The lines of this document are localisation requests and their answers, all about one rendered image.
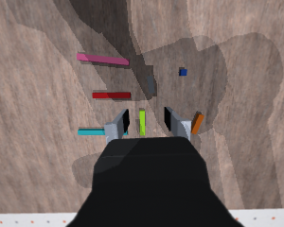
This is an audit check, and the lime green rod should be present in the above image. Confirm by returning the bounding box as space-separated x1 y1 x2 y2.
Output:
140 110 145 135

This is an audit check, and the orange rod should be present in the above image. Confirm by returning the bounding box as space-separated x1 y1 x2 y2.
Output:
191 113 204 134

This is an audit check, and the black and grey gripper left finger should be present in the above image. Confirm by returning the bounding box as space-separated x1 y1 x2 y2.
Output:
104 109 130 144

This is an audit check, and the pink rod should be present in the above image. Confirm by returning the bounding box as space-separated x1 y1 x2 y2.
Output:
77 53 130 66

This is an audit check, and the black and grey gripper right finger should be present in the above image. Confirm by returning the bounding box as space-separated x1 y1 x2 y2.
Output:
164 107 191 142

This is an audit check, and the small blue block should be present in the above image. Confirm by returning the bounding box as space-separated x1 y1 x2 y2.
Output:
179 69 187 76

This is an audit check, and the red rod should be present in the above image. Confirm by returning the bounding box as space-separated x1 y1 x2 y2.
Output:
92 92 131 98

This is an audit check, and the grey rod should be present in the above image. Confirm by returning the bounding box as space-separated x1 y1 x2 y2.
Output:
147 76 154 94

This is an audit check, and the turquoise rod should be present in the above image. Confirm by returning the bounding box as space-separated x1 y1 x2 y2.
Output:
78 129 128 135

